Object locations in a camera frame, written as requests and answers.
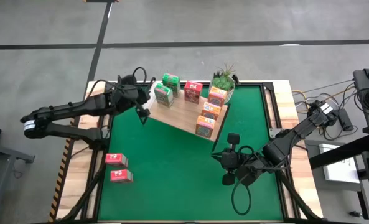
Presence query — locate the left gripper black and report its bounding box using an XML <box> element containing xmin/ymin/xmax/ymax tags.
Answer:
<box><xmin>111</xmin><ymin>83</ymin><xmax>151</xmax><ymax>126</ymax></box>

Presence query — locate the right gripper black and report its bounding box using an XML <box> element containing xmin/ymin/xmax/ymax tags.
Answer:
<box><xmin>211</xmin><ymin>150</ymin><xmax>250</xmax><ymax>187</ymax></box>

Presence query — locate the green Apple Jacks cereal box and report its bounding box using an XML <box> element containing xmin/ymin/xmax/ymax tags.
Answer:
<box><xmin>153</xmin><ymin>82</ymin><xmax>175</xmax><ymax>109</ymax></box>
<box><xmin>161</xmin><ymin>73</ymin><xmax>182</xmax><ymax>96</ymax></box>

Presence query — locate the orange Frosted Mini-Wheats cereal box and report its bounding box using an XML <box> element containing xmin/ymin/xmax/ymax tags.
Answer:
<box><xmin>207</xmin><ymin>86</ymin><xmax>228</xmax><ymax>108</ymax></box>
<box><xmin>200</xmin><ymin>101</ymin><xmax>222</xmax><ymax>121</ymax></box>
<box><xmin>195</xmin><ymin>115</ymin><xmax>217</xmax><ymax>139</ymax></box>

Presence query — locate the red Froot Loops cereal box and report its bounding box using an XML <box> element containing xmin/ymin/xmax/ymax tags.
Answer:
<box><xmin>105</xmin><ymin>152</ymin><xmax>129</xmax><ymax>168</ymax></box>
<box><xmin>110</xmin><ymin>169</ymin><xmax>134</xmax><ymax>184</ymax></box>
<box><xmin>184</xmin><ymin>80</ymin><xmax>203</xmax><ymax>105</ymax></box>

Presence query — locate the green table mat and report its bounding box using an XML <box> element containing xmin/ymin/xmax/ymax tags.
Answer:
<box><xmin>97</xmin><ymin>85</ymin><xmax>284</xmax><ymax>222</ymax></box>

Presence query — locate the succulent plant in patterned pot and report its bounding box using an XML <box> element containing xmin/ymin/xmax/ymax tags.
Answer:
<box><xmin>209</xmin><ymin>63</ymin><xmax>237</xmax><ymax>104</ymax></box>

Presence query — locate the yellow black hazard tape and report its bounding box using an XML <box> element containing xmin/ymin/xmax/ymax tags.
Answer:
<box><xmin>48</xmin><ymin>136</ymin><xmax>72</xmax><ymax>222</ymax></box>

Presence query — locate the white box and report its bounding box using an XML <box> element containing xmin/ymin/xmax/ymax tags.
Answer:
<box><xmin>319</xmin><ymin>142</ymin><xmax>362</xmax><ymax>184</ymax></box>

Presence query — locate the black beam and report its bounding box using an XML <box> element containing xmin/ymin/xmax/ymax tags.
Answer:
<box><xmin>308</xmin><ymin>134</ymin><xmax>369</xmax><ymax>170</ymax></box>

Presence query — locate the black power adapter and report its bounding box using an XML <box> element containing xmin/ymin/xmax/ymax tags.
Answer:
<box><xmin>338</xmin><ymin>108</ymin><xmax>355</xmax><ymax>132</ymax></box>

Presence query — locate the black equipment stand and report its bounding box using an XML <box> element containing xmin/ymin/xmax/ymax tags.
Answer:
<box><xmin>352</xmin><ymin>63</ymin><xmax>369</xmax><ymax>124</ymax></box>

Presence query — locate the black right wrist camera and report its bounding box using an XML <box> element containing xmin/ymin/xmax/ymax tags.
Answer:
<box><xmin>227</xmin><ymin>133</ymin><xmax>241</xmax><ymax>146</ymax></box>

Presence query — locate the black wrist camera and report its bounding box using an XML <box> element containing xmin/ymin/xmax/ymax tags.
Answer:
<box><xmin>227</xmin><ymin>133</ymin><xmax>241</xmax><ymax>146</ymax></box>
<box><xmin>118</xmin><ymin>73</ymin><xmax>138</xmax><ymax>86</ymax></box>

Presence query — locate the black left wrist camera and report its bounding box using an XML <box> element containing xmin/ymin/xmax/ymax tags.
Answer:
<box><xmin>118</xmin><ymin>73</ymin><xmax>138</xmax><ymax>86</ymax></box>

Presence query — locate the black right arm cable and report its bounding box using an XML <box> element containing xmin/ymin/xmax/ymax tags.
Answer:
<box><xmin>231</xmin><ymin>173</ymin><xmax>253</xmax><ymax>217</ymax></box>

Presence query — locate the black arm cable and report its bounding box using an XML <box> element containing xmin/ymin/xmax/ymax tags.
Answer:
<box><xmin>231</xmin><ymin>173</ymin><xmax>253</xmax><ymax>217</ymax></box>
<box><xmin>131</xmin><ymin>66</ymin><xmax>149</xmax><ymax>84</ymax></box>

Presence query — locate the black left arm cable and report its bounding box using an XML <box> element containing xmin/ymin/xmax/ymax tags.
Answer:
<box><xmin>131</xmin><ymin>66</ymin><xmax>149</xmax><ymax>84</ymax></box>

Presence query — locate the black aluminium table frame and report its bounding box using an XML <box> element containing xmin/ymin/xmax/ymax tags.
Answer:
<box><xmin>49</xmin><ymin>74</ymin><xmax>325</xmax><ymax>224</ymax></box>

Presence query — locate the yellow cable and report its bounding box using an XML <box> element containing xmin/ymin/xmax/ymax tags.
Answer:
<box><xmin>291</xmin><ymin>85</ymin><xmax>358</xmax><ymax>105</ymax></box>

